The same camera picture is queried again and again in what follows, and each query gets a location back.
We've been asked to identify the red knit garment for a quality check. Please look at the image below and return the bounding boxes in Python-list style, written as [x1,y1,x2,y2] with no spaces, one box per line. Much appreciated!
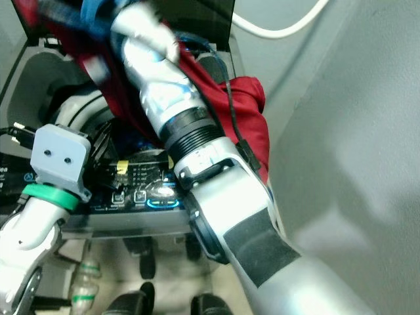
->
[13,0,270,184]

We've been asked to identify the clear bottle green label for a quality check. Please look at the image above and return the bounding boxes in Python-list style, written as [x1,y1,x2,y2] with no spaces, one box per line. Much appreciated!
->
[69,283,96,313]
[77,261,99,284]

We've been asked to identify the black right robot foot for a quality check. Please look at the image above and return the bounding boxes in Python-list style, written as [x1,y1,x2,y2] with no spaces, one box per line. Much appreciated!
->
[190,293,239,315]

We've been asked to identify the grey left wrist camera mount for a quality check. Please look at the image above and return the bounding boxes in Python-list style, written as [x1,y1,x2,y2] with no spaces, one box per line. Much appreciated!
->
[33,125,93,201]

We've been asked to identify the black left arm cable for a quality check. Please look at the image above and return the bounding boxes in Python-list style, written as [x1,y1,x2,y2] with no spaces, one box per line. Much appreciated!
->
[0,123,41,144]

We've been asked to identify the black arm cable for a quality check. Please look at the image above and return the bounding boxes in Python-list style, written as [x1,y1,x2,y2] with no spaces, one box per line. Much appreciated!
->
[180,39,260,175]
[0,123,41,144]

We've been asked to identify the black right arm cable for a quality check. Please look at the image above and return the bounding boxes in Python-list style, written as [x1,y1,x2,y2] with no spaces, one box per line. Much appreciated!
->
[180,39,260,175]

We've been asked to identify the white water hose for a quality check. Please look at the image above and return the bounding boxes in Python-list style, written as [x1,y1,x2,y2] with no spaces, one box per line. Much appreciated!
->
[233,0,329,37]

